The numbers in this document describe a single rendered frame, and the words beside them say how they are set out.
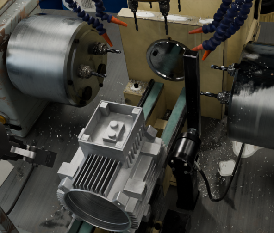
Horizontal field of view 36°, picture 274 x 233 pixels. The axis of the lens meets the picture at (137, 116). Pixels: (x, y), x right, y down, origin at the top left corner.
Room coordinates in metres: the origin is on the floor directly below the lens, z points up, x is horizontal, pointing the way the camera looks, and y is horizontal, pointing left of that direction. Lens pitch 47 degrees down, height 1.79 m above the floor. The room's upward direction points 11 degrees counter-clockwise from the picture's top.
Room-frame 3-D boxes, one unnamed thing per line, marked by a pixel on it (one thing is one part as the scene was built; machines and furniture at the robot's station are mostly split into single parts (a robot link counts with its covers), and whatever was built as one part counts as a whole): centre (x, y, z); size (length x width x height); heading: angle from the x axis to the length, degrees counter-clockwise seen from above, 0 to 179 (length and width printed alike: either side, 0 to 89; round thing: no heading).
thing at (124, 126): (0.59, 0.06, 1.11); 0.12 x 0.11 x 0.07; 152
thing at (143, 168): (0.56, 0.08, 1.02); 0.20 x 0.19 x 0.19; 152
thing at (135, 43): (0.96, -0.15, 0.97); 0.30 x 0.11 x 0.34; 60
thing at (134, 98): (0.94, -0.02, 0.86); 0.07 x 0.06 x 0.12; 60
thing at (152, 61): (0.90, -0.12, 1.02); 0.15 x 0.02 x 0.15; 60
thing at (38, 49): (1.00, 0.23, 1.04); 0.37 x 0.25 x 0.25; 60
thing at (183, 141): (0.71, -0.21, 0.92); 0.45 x 0.13 x 0.24; 150
